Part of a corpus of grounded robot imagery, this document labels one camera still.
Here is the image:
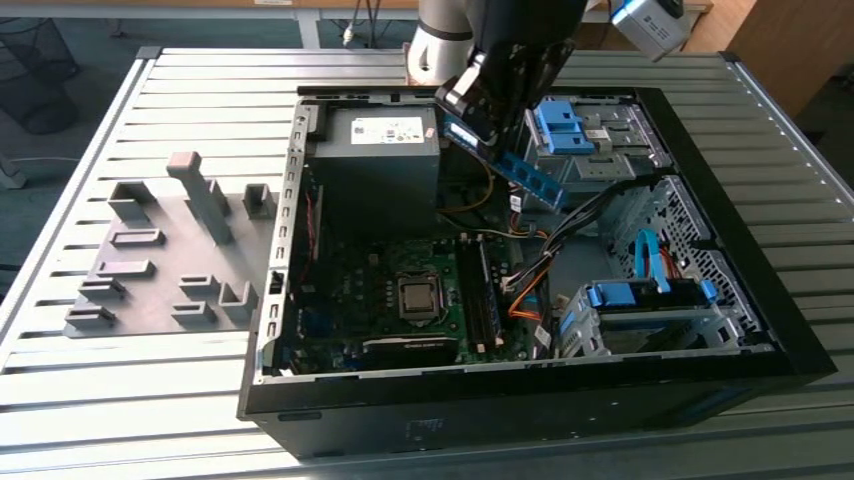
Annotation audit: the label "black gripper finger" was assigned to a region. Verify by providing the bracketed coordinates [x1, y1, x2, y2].
[497, 42, 577, 156]
[437, 51, 509, 147]

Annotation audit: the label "blue plastic drive carrier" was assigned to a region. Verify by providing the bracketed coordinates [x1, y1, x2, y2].
[533, 99, 593, 156]

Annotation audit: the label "grey metal drive cage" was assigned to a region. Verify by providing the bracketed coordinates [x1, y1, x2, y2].
[519, 99, 673, 211]

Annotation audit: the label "grey power supply unit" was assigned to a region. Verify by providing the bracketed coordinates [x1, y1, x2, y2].
[310, 107, 446, 221]

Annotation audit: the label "wooden cabinet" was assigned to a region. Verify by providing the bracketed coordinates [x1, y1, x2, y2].
[686, 0, 854, 119]

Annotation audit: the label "silver CPU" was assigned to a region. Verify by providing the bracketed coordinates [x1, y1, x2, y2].
[403, 284, 437, 316]

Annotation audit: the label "hard disk in blue carrier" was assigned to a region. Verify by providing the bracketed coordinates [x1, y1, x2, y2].
[586, 279, 720, 326]

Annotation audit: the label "black open PC case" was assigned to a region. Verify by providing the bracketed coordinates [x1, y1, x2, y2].
[237, 84, 840, 459]

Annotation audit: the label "green motherboard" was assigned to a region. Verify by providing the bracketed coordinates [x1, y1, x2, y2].
[293, 232, 529, 374]

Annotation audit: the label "CPU socket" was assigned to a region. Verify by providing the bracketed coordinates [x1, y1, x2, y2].
[397, 276, 446, 327]

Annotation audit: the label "black graphics card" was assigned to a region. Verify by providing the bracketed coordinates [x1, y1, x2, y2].
[363, 337, 462, 370]

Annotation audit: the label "grey parts rack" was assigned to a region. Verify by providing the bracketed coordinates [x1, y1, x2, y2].
[60, 152, 279, 342]

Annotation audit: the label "grey metal disk bay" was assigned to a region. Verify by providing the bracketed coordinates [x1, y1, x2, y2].
[557, 279, 776, 359]

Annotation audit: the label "black mesh wastebasket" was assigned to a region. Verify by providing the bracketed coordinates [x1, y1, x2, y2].
[0, 17, 83, 135]

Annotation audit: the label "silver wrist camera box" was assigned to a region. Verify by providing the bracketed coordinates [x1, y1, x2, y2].
[609, 0, 689, 63]

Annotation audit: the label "thin yellow wire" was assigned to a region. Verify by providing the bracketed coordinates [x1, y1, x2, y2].
[437, 169, 497, 216]

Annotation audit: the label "dangling cable with plug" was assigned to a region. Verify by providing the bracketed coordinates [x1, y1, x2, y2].
[341, 0, 386, 47]

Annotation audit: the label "black cable bundle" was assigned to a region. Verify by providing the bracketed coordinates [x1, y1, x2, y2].
[503, 177, 660, 294]

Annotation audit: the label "thin red wire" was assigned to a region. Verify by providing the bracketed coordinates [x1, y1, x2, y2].
[303, 194, 321, 281]

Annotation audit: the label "blue flat data cable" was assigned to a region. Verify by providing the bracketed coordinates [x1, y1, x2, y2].
[633, 228, 673, 294]

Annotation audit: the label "orange wires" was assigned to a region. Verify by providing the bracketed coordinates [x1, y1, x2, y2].
[509, 262, 556, 331]

